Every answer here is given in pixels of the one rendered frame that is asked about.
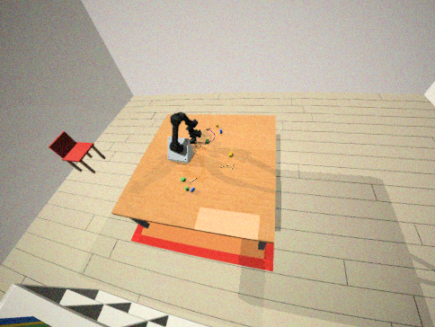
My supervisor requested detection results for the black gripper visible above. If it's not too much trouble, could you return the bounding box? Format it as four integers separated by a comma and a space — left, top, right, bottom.
188, 129, 198, 144

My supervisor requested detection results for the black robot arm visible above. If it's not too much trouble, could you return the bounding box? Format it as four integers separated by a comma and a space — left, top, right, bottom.
169, 112, 201, 154

